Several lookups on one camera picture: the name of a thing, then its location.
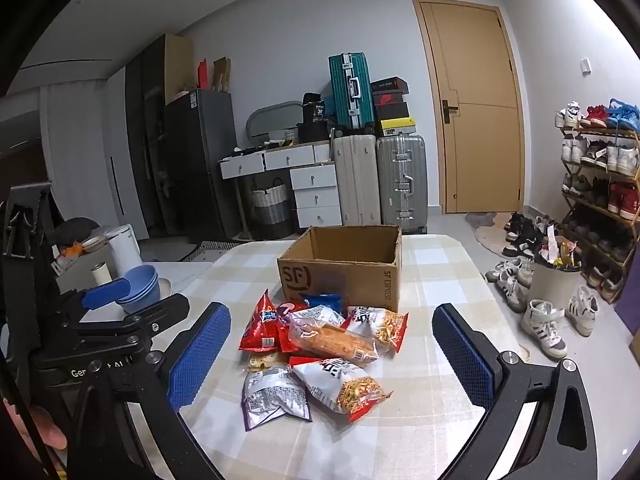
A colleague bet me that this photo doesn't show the grey oval mirror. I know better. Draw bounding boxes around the grey oval mirror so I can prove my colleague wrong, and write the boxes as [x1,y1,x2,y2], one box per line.
[247,101,303,141]

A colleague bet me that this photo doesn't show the beige suitcase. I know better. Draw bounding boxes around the beige suitcase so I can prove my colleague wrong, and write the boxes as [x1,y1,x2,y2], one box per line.
[332,135,382,227]

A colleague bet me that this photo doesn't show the person's left hand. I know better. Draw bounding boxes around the person's left hand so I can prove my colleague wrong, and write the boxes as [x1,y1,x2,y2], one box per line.
[7,402,68,453]

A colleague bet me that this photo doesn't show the white waste bin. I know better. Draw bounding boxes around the white waste bin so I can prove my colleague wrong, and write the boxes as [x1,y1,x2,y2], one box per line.
[529,240,583,311]

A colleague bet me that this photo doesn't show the red cookie packet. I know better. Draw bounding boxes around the red cookie packet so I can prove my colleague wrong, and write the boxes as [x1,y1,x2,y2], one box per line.
[239,290,283,353]

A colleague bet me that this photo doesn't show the striped floor rug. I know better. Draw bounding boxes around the striped floor rug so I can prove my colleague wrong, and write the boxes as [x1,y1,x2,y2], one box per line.
[180,240,246,263]

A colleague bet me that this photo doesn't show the black refrigerator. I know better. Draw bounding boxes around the black refrigerator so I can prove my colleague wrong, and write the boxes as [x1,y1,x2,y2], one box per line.
[165,89,241,243]

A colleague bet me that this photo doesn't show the flat brown carton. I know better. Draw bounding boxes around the flat brown carton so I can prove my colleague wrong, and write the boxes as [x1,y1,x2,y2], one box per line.
[165,35,195,106]

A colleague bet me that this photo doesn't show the cluster of loose shoes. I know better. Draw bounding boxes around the cluster of loose shoes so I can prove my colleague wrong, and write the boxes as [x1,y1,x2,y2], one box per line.
[484,211,600,360]

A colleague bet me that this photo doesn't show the wooden door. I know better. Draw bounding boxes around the wooden door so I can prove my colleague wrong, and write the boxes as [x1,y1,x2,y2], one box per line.
[412,0,526,215]

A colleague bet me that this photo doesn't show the white cylindrical bin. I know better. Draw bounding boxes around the white cylindrical bin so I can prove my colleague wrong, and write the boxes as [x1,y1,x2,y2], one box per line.
[107,225,143,276]

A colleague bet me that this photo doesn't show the black bag with label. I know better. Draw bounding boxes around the black bag with label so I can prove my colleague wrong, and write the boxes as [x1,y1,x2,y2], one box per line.
[301,92,328,123]

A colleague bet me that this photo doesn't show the grey beige door mat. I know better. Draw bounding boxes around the grey beige door mat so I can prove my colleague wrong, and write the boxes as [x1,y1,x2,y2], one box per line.
[465,211,511,258]

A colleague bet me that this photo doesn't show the dark wardrobe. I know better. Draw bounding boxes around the dark wardrobe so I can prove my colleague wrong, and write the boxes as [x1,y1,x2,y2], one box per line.
[125,34,193,241]

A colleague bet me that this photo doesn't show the red packet with pink mark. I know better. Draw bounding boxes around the red packet with pink mark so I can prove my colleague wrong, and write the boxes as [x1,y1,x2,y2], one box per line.
[274,301,311,353]

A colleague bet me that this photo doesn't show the black storage box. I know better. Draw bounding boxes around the black storage box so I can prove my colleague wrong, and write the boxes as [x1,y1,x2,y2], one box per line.
[296,122,333,143]

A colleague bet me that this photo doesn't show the woven laundry basket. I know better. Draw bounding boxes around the woven laundry basket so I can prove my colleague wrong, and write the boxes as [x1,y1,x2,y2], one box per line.
[248,177,293,240]

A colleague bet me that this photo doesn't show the white red noodle snack packet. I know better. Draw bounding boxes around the white red noodle snack packet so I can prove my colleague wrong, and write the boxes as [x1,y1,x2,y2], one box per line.
[289,356,393,422]
[345,306,408,353]

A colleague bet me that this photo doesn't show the brown cardboard box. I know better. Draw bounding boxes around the brown cardboard box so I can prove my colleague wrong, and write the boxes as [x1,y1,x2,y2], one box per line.
[277,226,403,313]

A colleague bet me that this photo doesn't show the brown paper bag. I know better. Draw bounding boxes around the brown paper bag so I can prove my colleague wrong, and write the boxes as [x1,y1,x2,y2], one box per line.
[212,57,232,92]

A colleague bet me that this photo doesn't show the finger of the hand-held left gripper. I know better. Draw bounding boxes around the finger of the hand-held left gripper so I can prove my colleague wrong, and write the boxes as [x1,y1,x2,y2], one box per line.
[75,294,191,350]
[60,281,133,330]

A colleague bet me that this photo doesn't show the teal suitcase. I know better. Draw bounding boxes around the teal suitcase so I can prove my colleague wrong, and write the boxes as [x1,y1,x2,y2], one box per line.
[328,53,375,133]

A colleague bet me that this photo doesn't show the cream cracker packet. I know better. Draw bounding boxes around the cream cracker packet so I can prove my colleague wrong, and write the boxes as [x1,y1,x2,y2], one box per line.
[248,351,281,372]

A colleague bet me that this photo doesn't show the rows of assorted sneakers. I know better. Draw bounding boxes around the rows of assorted sneakers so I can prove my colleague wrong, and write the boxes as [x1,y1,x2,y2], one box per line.
[554,99,640,303]

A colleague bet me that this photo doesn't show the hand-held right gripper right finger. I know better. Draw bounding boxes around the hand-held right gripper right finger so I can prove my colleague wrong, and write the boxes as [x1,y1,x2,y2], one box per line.
[432,304,592,480]

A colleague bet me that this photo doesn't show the wooden shoe rack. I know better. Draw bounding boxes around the wooden shoe rack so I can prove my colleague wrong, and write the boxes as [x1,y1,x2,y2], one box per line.
[557,125,640,306]

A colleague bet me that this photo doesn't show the purple mat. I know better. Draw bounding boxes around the purple mat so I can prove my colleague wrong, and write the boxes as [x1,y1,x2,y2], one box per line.
[615,280,640,336]

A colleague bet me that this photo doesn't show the silver purple snack packet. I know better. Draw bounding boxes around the silver purple snack packet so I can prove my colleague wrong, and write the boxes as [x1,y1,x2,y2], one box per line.
[242,366,313,432]

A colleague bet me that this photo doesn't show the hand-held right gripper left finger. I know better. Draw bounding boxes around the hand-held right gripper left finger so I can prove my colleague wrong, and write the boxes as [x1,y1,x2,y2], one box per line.
[65,302,232,480]

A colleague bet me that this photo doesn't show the white drawer dresser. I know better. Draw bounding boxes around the white drawer dresser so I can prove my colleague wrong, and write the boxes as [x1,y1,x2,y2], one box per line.
[220,142,343,228]

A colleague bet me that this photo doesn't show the silver suitcase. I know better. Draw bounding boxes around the silver suitcase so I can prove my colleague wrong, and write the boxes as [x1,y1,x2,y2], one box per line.
[376,135,429,233]

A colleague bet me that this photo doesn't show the blue bowl stack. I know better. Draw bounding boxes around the blue bowl stack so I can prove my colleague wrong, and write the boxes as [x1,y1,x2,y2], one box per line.
[116,265,161,315]

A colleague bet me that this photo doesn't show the blue snack packet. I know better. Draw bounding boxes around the blue snack packet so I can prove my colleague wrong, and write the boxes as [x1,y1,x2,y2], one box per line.
[305,292,343,313]

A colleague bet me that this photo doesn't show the clear bread packet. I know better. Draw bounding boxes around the clear bread packet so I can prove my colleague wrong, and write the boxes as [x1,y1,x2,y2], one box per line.
[289,307,381,366]

